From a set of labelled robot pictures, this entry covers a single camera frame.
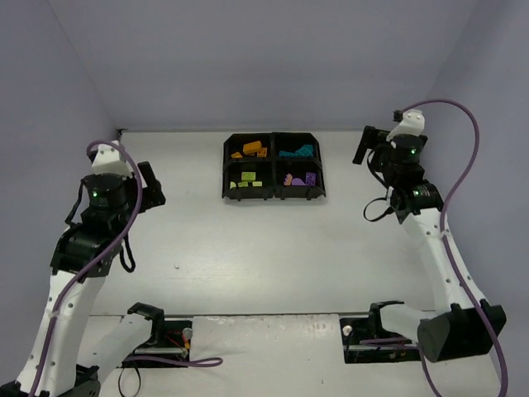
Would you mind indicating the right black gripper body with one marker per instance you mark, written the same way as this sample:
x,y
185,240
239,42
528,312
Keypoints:
x,y
368,141

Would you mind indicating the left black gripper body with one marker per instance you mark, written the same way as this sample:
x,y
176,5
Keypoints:
x,y
150,187

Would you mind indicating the purple and lime lego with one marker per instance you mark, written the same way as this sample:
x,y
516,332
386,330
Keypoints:
x,y
310,179

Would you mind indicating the orange long lego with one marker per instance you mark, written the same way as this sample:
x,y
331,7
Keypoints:
x,y
252,147

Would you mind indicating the teal two-stud lego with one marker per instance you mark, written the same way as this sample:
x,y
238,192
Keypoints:
x,y
299,153

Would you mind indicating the teal and lime lego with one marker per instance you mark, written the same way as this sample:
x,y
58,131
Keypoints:
x,y
287,154

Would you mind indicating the purple studded lego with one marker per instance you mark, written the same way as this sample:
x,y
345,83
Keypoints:
x,y
288,179

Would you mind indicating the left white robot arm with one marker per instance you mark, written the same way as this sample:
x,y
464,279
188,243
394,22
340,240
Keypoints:
x,y
80,264

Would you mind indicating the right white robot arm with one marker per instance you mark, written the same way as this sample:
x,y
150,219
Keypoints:
x,y
462,323

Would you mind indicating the teal lego in tray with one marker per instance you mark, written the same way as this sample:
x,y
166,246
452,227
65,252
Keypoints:
x,y
310,148

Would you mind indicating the lime lego in tray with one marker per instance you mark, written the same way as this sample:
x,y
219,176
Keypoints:
x,y
248,176

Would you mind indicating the black four-compartment tray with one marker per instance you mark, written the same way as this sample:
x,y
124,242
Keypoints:
x,y
272,169

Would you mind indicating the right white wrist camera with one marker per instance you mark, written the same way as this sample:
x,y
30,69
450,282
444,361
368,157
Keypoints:
x,y
410,122

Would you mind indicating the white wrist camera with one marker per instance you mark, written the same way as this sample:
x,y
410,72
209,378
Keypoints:
x,y
410,122
108,160

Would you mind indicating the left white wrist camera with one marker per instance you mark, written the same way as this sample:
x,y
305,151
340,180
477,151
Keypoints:
x,y
108,160

